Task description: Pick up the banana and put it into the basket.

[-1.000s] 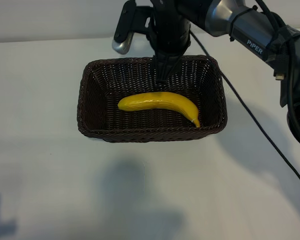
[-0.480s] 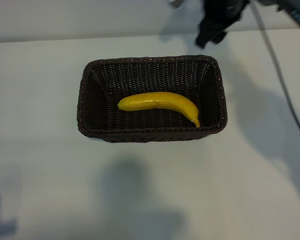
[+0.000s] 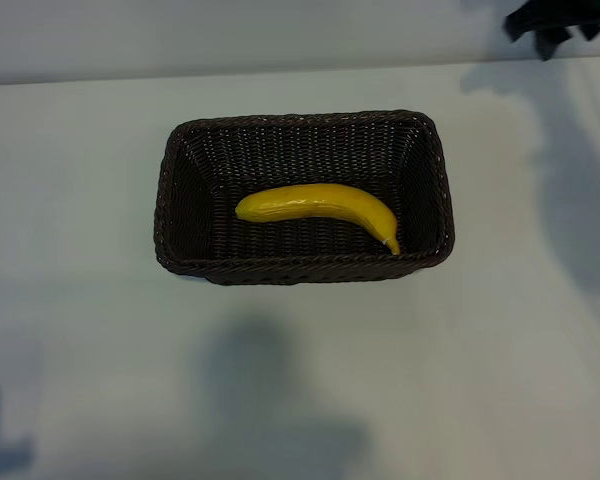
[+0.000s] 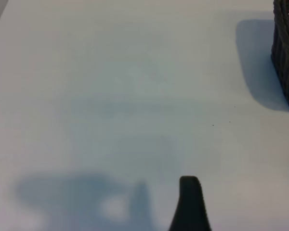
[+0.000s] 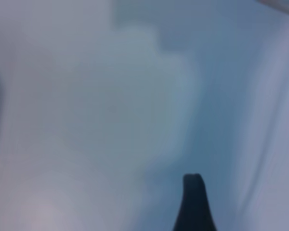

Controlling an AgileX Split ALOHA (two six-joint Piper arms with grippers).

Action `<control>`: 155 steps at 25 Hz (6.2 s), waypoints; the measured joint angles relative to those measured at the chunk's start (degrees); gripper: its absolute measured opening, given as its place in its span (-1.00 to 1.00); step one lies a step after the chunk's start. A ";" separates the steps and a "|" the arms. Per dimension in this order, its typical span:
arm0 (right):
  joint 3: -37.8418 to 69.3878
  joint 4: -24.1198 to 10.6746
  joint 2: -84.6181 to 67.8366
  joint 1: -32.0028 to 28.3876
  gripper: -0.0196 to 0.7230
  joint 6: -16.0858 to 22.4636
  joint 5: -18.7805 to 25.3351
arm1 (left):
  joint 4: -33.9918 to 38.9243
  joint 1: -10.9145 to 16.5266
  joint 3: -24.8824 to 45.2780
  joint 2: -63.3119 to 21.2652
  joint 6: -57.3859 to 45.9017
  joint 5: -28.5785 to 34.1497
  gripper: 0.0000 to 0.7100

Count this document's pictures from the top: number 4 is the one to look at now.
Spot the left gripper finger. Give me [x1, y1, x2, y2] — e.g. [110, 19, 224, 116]
[168, 176, 211, 231]

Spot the dark brown wicker basket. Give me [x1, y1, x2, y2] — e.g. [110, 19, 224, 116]
[271, 0, 289, 114]

